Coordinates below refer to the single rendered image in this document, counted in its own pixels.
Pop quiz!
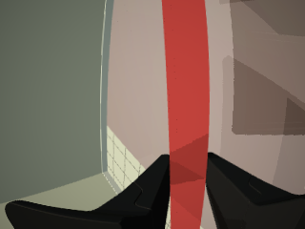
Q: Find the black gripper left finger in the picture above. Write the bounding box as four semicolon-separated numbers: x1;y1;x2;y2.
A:
5;154;171;229

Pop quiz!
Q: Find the red lid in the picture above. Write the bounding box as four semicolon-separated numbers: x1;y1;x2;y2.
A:
161;0;210;229

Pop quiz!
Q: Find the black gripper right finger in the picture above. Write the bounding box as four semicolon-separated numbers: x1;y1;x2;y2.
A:
206;153;305;229

